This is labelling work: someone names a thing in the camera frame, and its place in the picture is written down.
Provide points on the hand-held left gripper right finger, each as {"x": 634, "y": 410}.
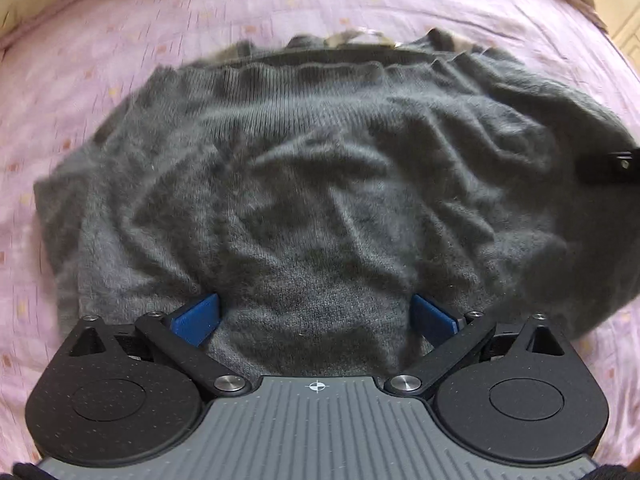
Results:
{"x": 432, "y": 320}

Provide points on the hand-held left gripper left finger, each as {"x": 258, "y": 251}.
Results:
{"x": 197, "y": 320}

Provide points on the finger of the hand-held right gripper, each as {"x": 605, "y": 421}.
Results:
{"x": 607, "y": 167}

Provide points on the grey argyle sweater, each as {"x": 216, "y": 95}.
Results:
{"x": 320, "y": 185}

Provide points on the cream cabinet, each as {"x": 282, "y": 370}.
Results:
{"x": 622, "y": 10}

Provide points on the pink patterned bed sheet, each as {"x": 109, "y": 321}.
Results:
{"x": 150, "y": 20}

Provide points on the cream duvet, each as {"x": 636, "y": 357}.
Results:
{"x": 20, "y": 0}

